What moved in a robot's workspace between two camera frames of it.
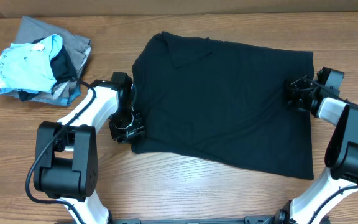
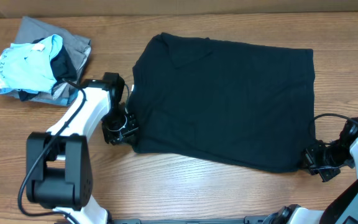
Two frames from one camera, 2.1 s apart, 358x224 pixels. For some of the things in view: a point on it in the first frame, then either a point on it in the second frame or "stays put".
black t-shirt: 205,98 stays put
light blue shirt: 27,66 stays put
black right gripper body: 300,92 → 328,160
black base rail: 279,218 stays put
